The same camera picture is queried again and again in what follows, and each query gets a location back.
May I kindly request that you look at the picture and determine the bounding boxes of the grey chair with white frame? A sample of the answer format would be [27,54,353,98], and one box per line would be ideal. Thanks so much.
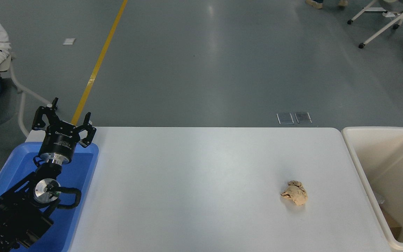
[0,52,50,139]

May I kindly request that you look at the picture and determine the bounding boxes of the clear floor plate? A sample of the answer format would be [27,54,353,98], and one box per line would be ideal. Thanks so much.
[276,112,295,125]
[294,111,312,124]

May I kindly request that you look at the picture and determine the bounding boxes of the blue plastic tray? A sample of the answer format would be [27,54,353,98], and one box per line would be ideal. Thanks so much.
[0,141,99,252]

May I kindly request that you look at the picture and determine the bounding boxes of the white wheeled chair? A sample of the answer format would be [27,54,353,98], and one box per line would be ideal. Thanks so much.
[347,0,403,52]

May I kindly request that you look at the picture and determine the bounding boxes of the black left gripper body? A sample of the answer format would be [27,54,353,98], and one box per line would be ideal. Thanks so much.
[38,121,82,160]

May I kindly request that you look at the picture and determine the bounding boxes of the large pale bin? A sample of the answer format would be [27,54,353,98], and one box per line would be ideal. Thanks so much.
[341,126,403,252]

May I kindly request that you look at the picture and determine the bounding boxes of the crumpled tan paper ball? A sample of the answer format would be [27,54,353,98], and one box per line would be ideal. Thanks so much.
[280,180,308,207]

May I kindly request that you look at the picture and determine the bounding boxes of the standing person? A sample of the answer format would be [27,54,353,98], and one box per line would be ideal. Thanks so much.
[305,0,348,9]

